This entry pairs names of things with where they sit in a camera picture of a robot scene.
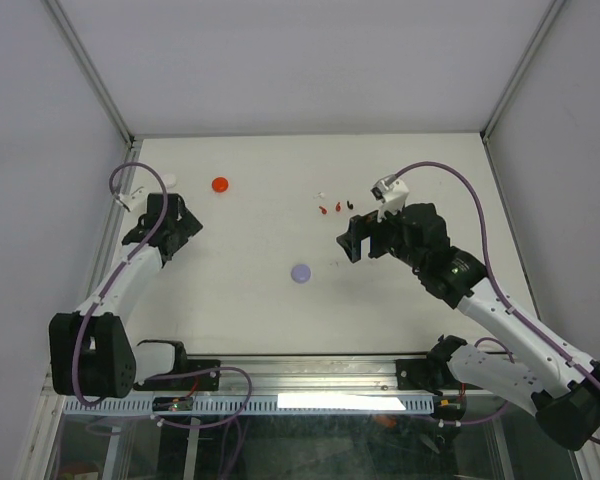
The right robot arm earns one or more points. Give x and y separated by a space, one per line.
553 381

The aluminium mounting rail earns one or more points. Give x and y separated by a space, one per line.
268 374

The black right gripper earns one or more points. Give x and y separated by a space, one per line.
364 226

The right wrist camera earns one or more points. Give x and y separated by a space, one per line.
392 194

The aluminium frame post left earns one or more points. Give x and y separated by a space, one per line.
83 60

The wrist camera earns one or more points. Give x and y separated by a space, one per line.
131 201
392 194

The purple round earbud charging case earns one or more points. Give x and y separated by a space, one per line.
301 273

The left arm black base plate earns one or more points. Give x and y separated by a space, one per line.
190 373

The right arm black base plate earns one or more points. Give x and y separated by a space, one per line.
424 374

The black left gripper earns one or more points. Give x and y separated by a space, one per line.
188 226

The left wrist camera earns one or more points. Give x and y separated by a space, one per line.
131 201

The white slotted cable duct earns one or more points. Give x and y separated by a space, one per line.
258 405

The orange round charging case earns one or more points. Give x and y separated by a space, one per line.
220 184

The white round charging case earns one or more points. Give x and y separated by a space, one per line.
169 180

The aluminium frame post right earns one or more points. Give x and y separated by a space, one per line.
536 41

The aluminium frame post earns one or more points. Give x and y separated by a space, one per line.
536 41
83 60

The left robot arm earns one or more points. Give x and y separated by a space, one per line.
89 346

